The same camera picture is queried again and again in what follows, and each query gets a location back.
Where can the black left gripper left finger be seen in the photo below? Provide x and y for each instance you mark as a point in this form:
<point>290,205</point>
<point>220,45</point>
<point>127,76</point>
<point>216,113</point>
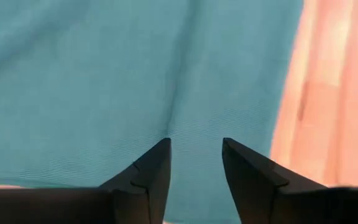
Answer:
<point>141,193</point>

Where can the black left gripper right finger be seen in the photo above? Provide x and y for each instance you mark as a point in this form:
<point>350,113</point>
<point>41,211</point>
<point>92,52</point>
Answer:
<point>253,193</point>

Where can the teal terry towel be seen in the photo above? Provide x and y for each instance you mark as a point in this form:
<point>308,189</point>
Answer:
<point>104,77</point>

